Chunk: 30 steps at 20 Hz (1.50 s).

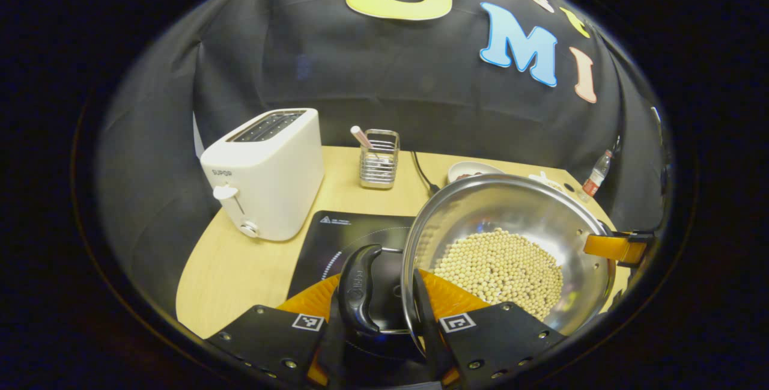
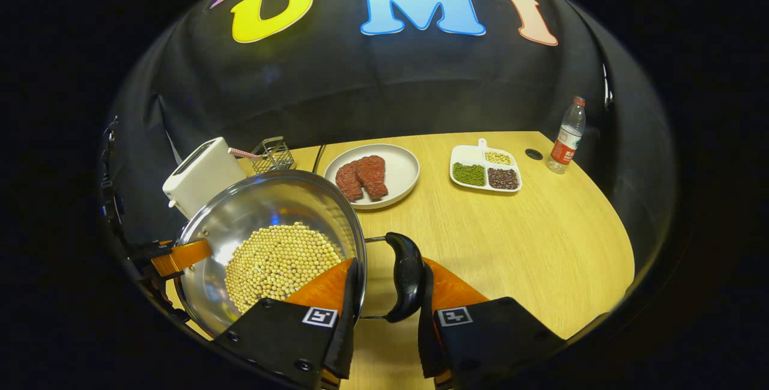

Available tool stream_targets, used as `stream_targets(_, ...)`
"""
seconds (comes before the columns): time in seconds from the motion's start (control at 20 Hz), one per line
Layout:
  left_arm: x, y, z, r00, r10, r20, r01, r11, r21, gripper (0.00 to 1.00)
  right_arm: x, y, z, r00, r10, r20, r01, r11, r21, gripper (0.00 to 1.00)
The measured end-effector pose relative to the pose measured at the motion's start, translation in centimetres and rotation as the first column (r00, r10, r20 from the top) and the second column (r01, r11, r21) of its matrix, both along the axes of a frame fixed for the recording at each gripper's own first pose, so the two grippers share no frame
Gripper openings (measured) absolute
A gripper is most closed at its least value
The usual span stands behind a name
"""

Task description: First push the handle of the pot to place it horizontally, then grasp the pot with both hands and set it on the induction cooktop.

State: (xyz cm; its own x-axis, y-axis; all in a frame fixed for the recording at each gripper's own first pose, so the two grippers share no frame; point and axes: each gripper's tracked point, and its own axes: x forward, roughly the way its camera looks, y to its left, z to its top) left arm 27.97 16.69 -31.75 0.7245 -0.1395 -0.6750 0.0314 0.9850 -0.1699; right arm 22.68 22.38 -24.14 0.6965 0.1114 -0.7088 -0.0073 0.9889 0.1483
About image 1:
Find pink handled utensil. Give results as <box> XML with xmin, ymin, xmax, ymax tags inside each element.
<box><xmin>350</xmin><ymin>126</ymin><xmax>376</xmax><ymax>150</ymax></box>

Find steel pot with black handles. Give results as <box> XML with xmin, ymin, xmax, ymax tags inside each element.
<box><xmin>338</xmin><ymin>174</ymin><xmax>618</xmax><ymax>355</ymax></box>

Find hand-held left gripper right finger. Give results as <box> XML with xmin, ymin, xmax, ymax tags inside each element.
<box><xmin>412</xmin><ymin>268</ymin><xmax>568</xmax><ymax>388</ymax></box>

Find clear water bottle red label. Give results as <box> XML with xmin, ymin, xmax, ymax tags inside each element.
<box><xmin>580</xmin><ymin>150</ymin><xmax>613</xmax><ymax>198</ymax></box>

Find metal wire utensil holder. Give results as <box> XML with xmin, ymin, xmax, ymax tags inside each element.
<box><xmin>359</xmin><ymin>129</ymin><xmax>401</xmax><ymax>190</ymax></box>

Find soybeans in pot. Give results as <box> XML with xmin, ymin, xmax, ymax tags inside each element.
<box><xmin>433</xmin><ymin>228</ymin><xmax>564</xmax><ymax>321</ymax></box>

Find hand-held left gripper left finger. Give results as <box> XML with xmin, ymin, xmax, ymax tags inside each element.
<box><xmin>204</xmin><ymin>274</ymin><xmax>346</xmax><ymax>388</ymax></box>

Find black induction cooktop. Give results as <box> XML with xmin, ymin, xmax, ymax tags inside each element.
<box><xmin>287</xmin><ymin>210</ymin><xmax>421</xmax><ymax>343</ymax></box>

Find white divided dish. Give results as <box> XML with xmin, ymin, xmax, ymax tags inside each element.
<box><xmin>529</xmin><ymin>171</ymin><xmax>565</xmax><ymax>192</ymax></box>

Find white toaster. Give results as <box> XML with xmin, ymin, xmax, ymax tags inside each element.
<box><xmin>200</xmin><ymin>108</ymin><xmax>325</xmax><ymax>242</ymax></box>

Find black power cable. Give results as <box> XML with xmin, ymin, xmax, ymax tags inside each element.
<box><xmin>411</xmin><ymin>151</ymin><xmax>440</xmax><ymax>195</ymax></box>

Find white round plate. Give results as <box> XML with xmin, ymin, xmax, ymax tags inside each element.
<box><xmin>448</xmin><ymin>161</ymin><xmax>504</xmax><ymax>184</ymax></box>

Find black backdrop cloth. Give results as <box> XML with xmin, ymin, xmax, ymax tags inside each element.
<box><xmin>96</xmin><ymin>0</ymin><xmax>670</xmax><ymax>318</ymax></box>

